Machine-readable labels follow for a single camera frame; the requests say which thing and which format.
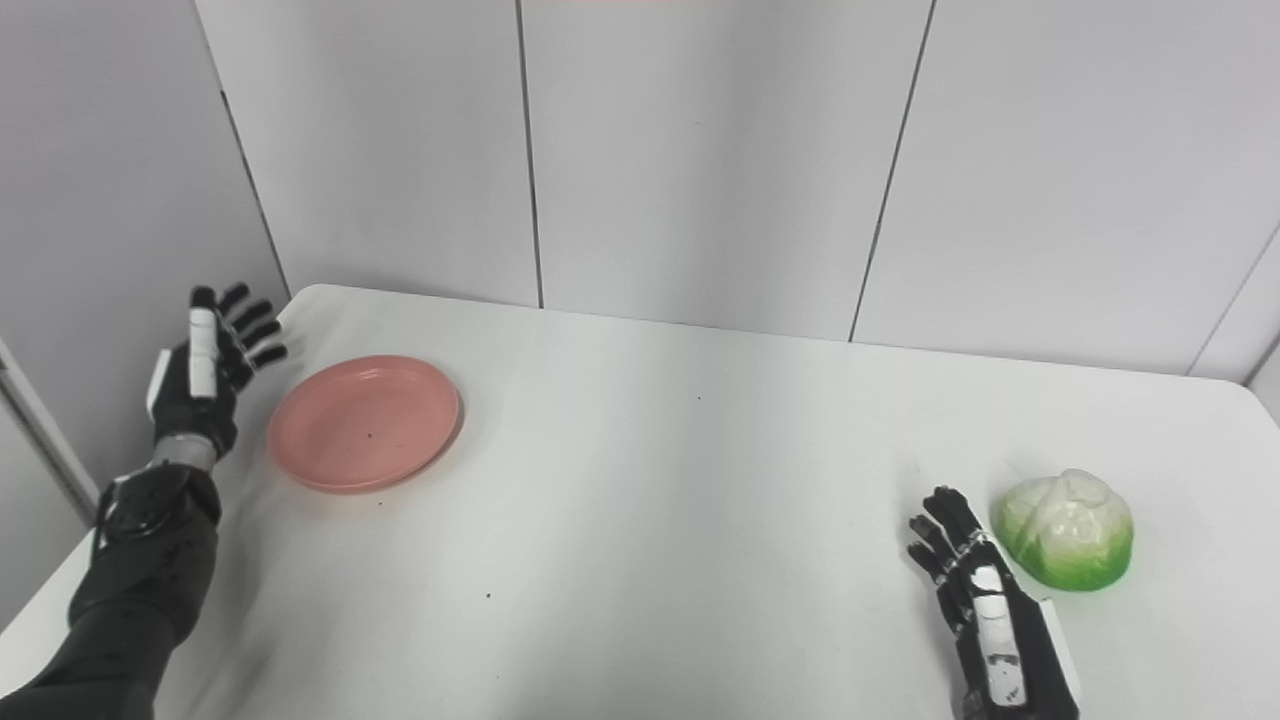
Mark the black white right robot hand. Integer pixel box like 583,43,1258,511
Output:
908,486,1083,720

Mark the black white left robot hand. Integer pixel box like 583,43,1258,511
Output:
147,284,289,461

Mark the green white toy cabbage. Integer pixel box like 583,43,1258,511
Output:
993,468,1135,592

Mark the pink round plate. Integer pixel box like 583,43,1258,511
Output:
266,355,463,495

